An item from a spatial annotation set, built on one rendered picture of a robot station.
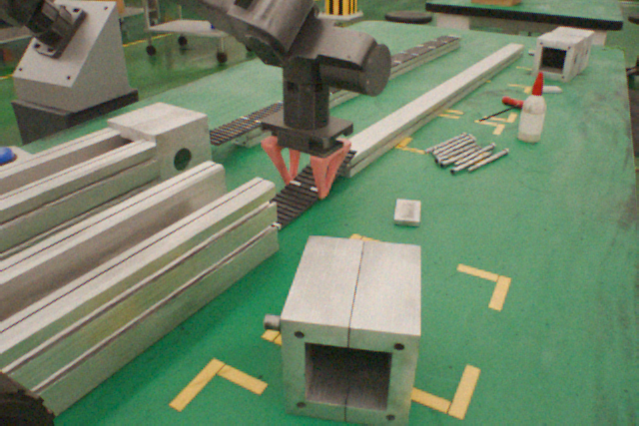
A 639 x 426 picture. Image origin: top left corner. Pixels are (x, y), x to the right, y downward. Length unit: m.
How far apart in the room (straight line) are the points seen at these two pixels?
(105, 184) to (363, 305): 0.37
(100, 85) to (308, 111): 0.62
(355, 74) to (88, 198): 0.32
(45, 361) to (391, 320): 0.24
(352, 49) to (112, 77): 0.71
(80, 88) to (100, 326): 0.73
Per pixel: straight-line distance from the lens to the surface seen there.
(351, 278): 0.36
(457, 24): 2.70
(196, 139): 0.68
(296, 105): 0.59
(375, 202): 0.65
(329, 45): 0.53
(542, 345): 0.48
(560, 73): 1.33
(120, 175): 0.63
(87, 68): 1.10
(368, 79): 0.53
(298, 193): 0.65
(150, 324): 0.45
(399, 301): 0.35
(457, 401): 0.42
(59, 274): 0.47
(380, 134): 0.79
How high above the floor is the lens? 1.10
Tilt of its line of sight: 28 degrees down
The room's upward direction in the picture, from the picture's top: straight up
